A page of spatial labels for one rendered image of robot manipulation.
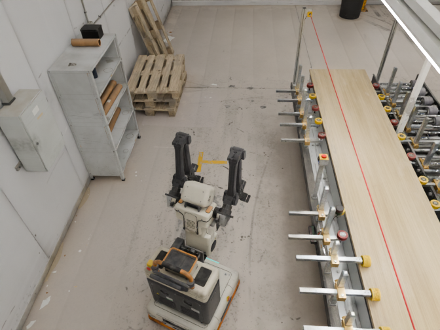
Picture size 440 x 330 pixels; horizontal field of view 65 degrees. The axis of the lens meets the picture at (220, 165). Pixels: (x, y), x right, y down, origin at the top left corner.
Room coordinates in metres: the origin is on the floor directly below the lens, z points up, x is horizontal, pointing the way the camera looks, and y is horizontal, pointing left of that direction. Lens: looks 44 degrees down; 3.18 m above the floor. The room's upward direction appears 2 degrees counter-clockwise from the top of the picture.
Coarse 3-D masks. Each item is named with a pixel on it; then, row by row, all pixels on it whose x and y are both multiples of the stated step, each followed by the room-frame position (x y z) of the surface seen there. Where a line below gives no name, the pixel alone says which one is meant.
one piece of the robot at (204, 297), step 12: (156, 252) 1.51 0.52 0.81; (192, 252) 1.50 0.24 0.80; (156, 264) 1.31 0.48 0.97; (168, 264) 1.29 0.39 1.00; (204, 264) 1.39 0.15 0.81; (180, 276) 1.30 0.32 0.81; (192, 276) 1.29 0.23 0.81; (204, 276) 1.29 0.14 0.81; (216, 276) 1.30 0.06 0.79; (156, 288) 1.32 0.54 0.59; (168, 288) 1.28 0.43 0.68; (192, 288) 1.19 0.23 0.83; (204, 288) 1.20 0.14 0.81; (216, 288) 1.28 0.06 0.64; (156, 300) 1.34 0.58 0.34; (168, 300) 1.29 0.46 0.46; (180, 300) 1.23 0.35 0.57; (192, 300) 1.18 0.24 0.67; (204, 300) 1.14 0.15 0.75; (216, 300) 1.27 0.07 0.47; (192, 312) 1.19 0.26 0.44; (204, 312) 1.14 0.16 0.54
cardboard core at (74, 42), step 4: (72, 40) 3.67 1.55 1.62; (76, 40) 3.67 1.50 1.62; (80, 40) 3.66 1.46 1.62; (84, 40) 3.66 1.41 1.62; (88, 40) 3.66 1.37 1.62; (92, 40) 3.65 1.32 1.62; (96, 40) 3.65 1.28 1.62; (72, 44) 3.65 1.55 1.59; (76, 44) 3.65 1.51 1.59; (80, 44) 3.65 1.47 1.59; (84, 44) 3.64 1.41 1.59; (88, 44) 3.64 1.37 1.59; (92, 44) 3.63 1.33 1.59; (96, 44) 3.63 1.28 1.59; (100, 44) 3.68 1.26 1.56
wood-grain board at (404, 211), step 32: (320, 96) 3.51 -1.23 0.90; (352, 96) 3.49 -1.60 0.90; (352, 128) 2.88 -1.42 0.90; (384, 128) 2.86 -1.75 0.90; (352, 160) 2.38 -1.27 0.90; (384, 160) 2.37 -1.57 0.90; (352, 192) 1.98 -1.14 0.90; (384, 192) 1.97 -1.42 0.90; (416, 192) 1.95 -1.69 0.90; (352, 224) 1.65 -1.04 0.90; (384, 224) 1.64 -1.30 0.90; (416, 224) 1.63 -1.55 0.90; (384, 256) 1.35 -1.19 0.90; (416, 256) 1.34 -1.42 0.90; (384, 288) 1.10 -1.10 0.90; (416, 288) 1.10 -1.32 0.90; (384, 320) 0.89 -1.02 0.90; (416, 320) 0.88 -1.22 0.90
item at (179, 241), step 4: (176, 240) 1.66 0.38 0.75; (180, 240) 1.65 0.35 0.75; (184, 240) 1.66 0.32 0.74; (172, 244) 1.62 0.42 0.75; (176, 244) 1.62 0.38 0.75; (180, 244) 1.62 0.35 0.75; (184, 244) 1.65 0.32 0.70; (180, 248) 1.59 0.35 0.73; (184, 248) 1.59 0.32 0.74; (188, 248) 1.56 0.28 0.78; (192, 248) 1.55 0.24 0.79; (196, 252) 1.52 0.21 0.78; (200, 252) 1.52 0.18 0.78; (204, 252) 1.56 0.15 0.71; (200, 256) 1.52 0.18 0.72; (204, 256) 1.59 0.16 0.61; (200, 260) 1.52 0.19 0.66; (204, 260) 1.55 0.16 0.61
